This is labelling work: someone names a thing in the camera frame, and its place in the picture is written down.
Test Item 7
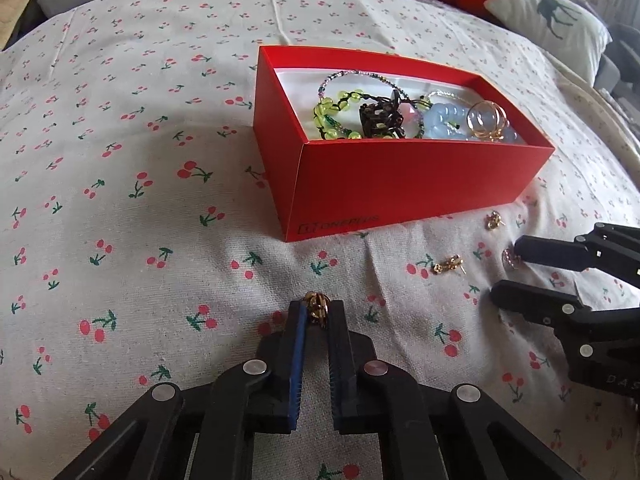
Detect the clear small bead bracelet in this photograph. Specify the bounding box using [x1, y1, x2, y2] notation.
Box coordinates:
[425, 89, 476, 111]

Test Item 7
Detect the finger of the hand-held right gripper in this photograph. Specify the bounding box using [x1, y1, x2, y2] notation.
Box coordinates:
[514, 222, 640, 288]
[490, 280, 640, 332]

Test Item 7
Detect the light blue bead bracelet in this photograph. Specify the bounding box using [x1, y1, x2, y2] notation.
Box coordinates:
[422, 102, 519, 144]

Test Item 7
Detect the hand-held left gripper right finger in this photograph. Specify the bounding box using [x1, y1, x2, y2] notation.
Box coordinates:
[327, 300, 588, 480]

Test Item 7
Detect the thin multicolour seed-bead necklace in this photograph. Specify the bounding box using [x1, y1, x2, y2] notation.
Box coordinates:
[317, 71, 432, 139]

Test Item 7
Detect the black hair claw clip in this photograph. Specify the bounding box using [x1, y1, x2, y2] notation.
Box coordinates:
[359, 91, 407, 139]

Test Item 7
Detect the cream quilted blanket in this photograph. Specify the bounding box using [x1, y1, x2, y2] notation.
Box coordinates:
[0, 0, 49, 50]

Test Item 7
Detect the green bead bracelet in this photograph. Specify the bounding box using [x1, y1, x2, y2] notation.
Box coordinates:
[312, 89, 364, 142]

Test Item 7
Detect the white deer print pillow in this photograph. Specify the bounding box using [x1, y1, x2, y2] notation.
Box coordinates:
[484, 0, 614, 87]

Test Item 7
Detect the red cardboard box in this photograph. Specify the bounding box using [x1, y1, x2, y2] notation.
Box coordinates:
[252, 45, 556, 243]

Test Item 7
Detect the pink crystal bead bracelet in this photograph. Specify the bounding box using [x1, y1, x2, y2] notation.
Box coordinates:
[399, 104, 427, 132]

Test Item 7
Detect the gold knot earring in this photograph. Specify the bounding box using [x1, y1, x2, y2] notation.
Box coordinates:
[305, 291, 331, 329]

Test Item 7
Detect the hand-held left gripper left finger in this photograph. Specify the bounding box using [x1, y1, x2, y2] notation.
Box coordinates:
[52, 299, 307, 480]

